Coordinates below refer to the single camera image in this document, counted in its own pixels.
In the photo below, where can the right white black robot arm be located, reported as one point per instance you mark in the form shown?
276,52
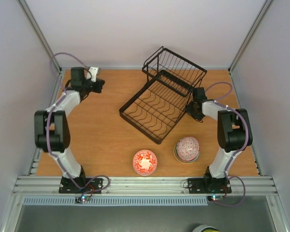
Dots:
233,135

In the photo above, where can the right small circuit board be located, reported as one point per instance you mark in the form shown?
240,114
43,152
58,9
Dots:
214,198

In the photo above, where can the yellow dotted bowl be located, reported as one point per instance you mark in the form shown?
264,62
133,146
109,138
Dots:
186,154

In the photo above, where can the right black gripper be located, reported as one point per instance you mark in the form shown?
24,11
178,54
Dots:
192,109

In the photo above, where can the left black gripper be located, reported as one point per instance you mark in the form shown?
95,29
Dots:
101,82

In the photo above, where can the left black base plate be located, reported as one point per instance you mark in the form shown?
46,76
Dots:
68,186

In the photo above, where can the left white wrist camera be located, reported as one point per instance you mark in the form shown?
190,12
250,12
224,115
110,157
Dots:
93,73

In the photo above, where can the black wire dish rack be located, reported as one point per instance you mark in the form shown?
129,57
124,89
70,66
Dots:
161,103

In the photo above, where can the aluminium frame rail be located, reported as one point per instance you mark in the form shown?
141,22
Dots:
145,186

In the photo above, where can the left small circuit board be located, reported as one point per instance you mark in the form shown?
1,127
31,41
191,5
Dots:
82,199

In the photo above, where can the red dotted upturned bowl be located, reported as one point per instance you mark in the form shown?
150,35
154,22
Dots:
188,141

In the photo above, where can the grey slotted cable duct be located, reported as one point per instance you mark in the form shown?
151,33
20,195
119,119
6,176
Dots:
102,201

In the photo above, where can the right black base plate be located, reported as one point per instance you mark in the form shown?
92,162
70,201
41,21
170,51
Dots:
207,186

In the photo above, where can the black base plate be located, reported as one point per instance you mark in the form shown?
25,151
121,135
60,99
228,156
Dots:
68,186
207,186

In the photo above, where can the small circuit board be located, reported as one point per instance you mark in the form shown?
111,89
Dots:
82,199
214,198

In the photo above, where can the orange floral patterned bowl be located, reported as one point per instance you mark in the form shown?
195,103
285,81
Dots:
144,162

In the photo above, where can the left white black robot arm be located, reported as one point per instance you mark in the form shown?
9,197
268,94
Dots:
51,130

